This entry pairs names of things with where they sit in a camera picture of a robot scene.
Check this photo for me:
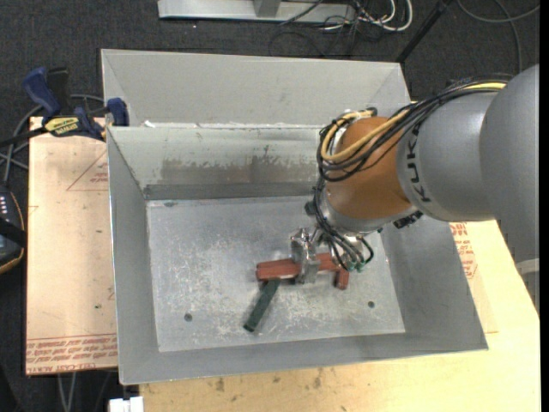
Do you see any black cylinder on white bracket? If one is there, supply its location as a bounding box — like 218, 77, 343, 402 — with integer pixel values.
380, 211, 425, 233

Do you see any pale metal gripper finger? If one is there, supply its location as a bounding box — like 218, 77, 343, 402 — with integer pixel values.
306, 254, 322, 284
292, 251, 308, 285

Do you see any grey metal bin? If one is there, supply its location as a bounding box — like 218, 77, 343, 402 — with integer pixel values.
100, 48, 489, 386

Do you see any brown cardboard board red print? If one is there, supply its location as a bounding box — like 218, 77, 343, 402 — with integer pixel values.
25, 116, 501, 377

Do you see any dark green flat block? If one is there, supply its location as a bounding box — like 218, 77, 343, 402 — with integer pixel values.
243, 279, 281, 334

